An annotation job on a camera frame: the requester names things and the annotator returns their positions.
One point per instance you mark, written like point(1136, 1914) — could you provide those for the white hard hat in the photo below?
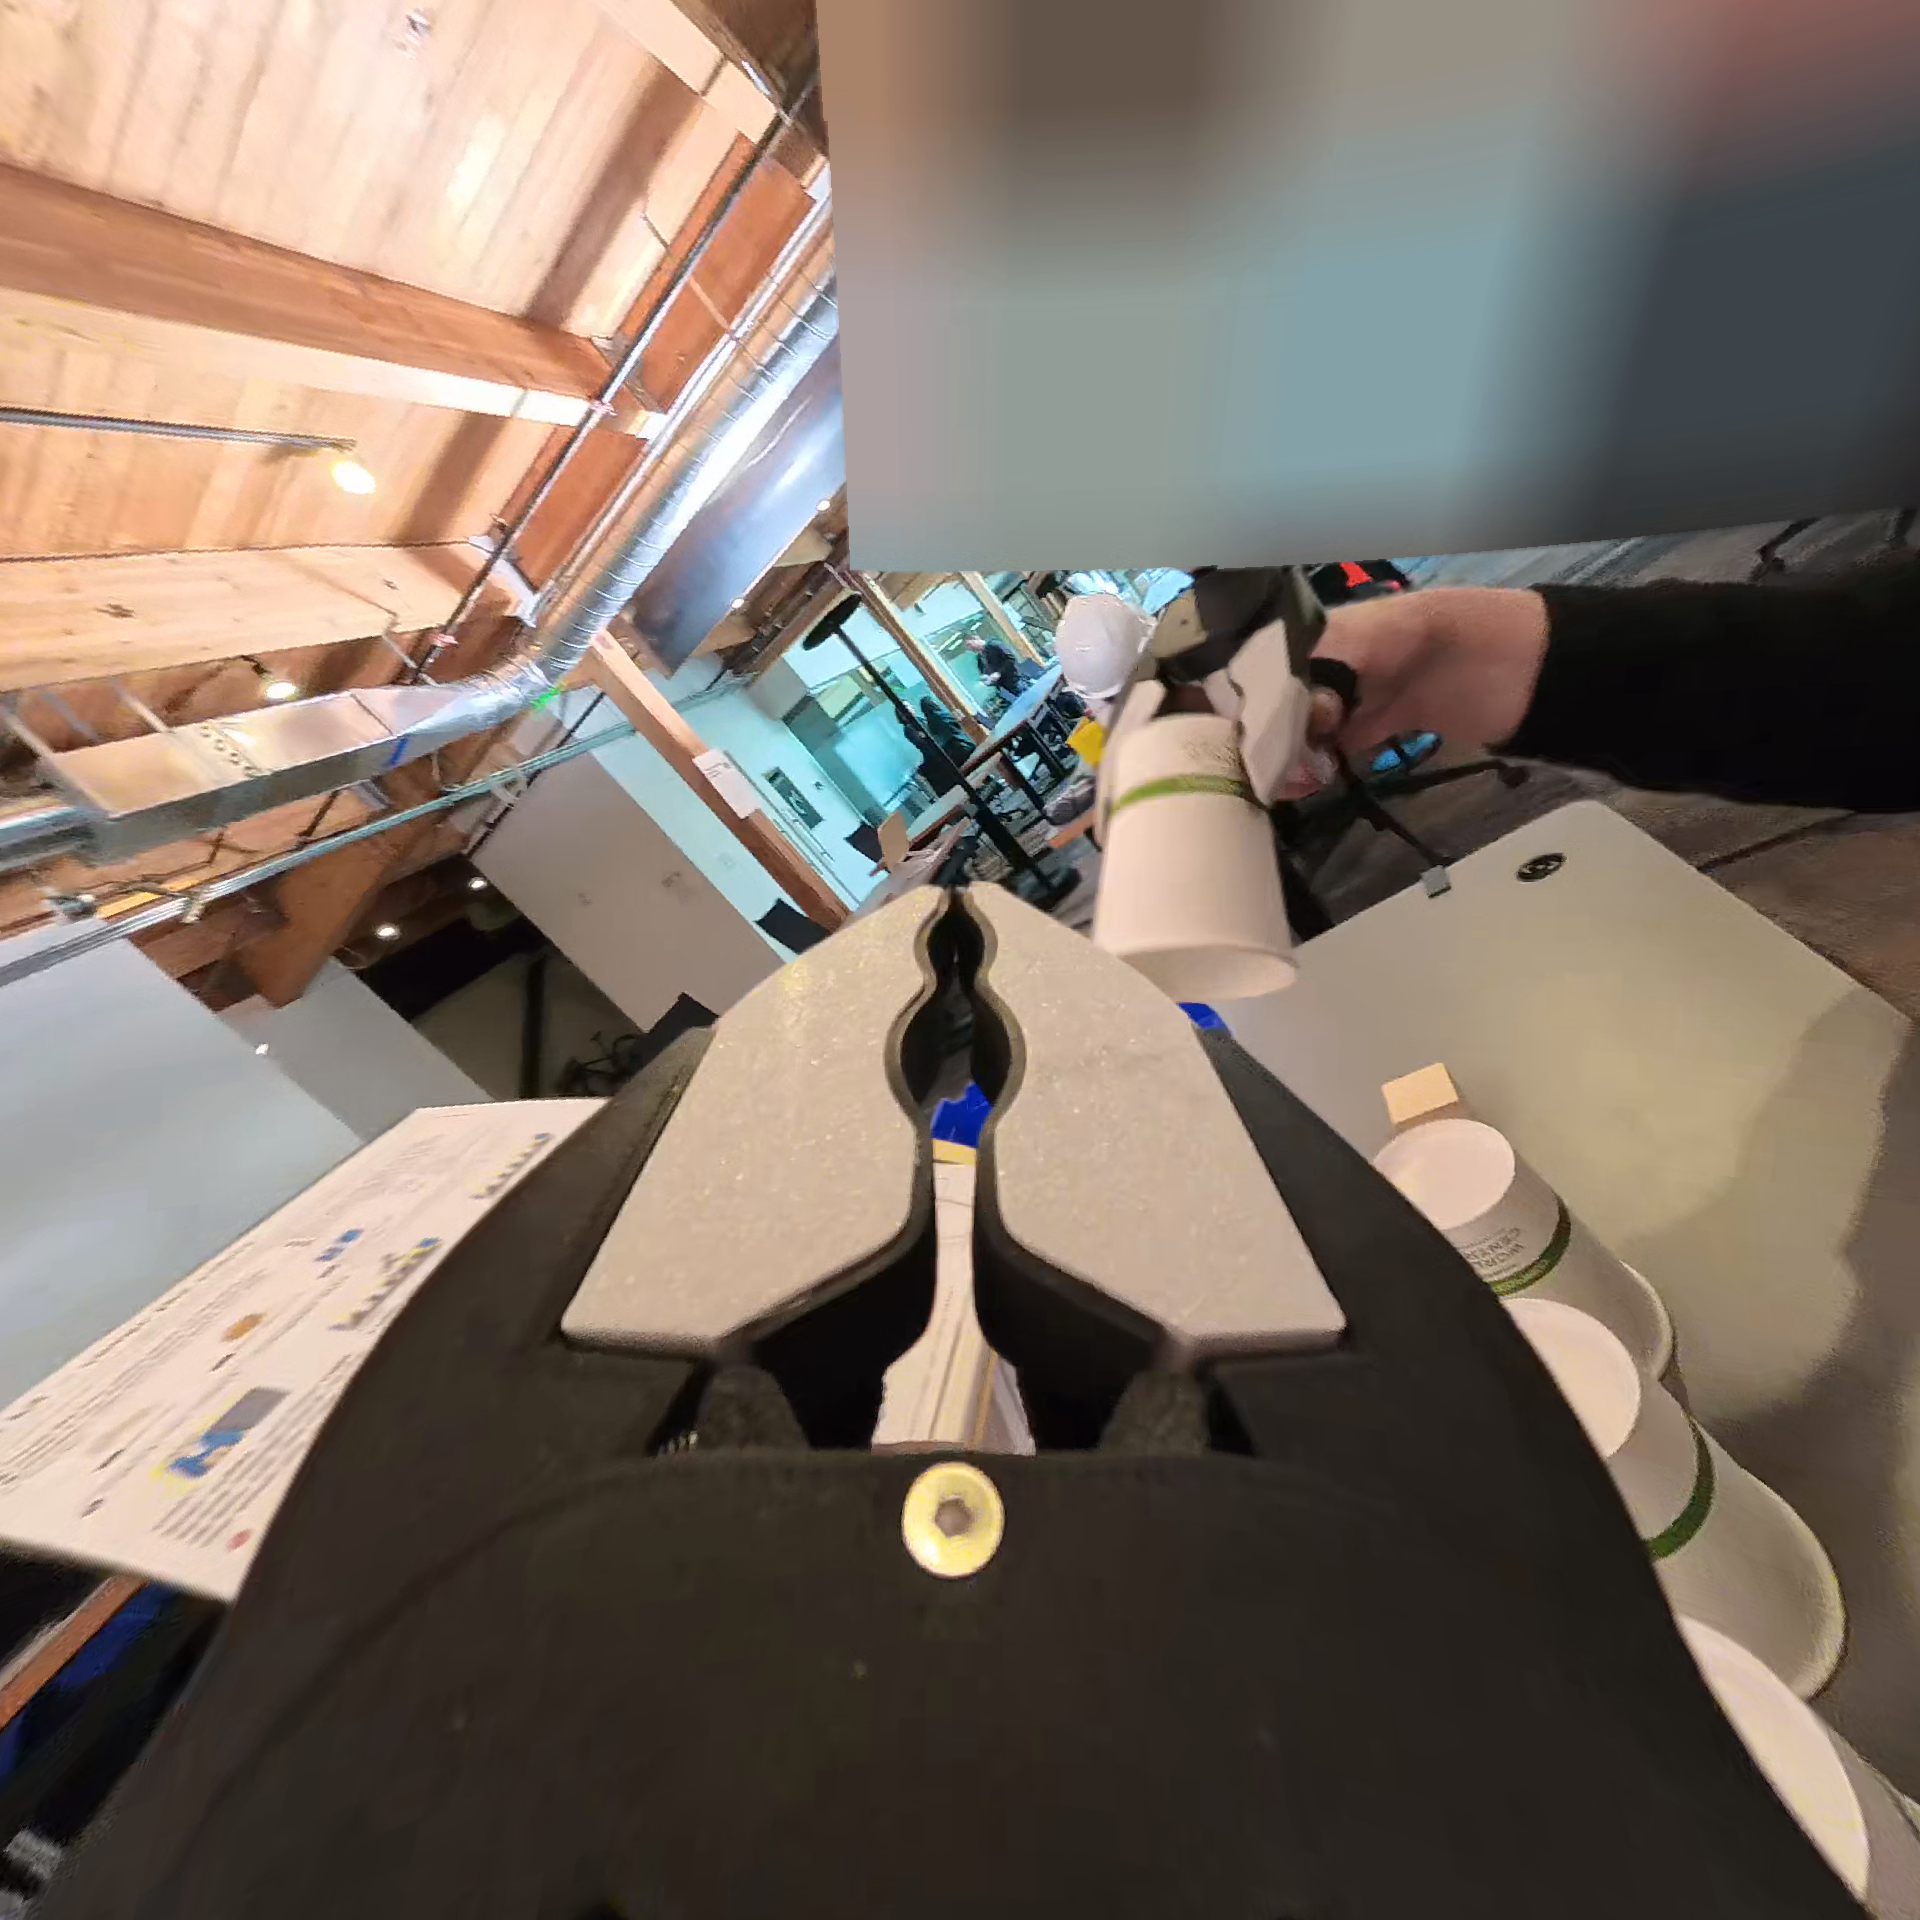
point(1103, 637)

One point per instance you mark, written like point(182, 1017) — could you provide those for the blue plastic bin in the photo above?
point(961, 1122)

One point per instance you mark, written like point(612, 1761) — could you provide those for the person's right forearm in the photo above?
point(1725, 690)

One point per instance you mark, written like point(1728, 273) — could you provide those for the yellow box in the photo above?
point(1088, 743)

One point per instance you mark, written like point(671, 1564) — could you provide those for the small wooden cube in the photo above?
point(1421, 1095)

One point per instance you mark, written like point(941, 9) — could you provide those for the white wall notice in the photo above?
point(724, 781)

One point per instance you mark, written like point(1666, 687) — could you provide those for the printed instruction sheet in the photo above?
point(224, 1381)

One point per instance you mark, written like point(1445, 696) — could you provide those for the wooden pillar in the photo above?
point(705, 763)

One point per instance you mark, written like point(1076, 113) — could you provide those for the silver ventilation duct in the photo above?
point(301, 743)

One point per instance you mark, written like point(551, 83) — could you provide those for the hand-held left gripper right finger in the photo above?
point(1154, 1155)

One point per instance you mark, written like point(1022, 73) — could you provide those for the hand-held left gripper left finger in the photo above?
point(765, 1155)

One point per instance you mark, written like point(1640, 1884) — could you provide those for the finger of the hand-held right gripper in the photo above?
point(1277, 714)
point(1162, 682)

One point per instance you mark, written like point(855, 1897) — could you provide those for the person's right hand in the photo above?
point(1441, 667)

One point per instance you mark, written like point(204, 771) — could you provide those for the ceiling spot lamp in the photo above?
point(352, 473)

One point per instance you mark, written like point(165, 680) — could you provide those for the white paper cup green band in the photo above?
point(1800, 1755)
point(1193, 868)
point(1694, 1483)
point(1517, 1213)

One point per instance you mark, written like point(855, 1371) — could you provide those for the black tripod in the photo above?
point(1394, 819)

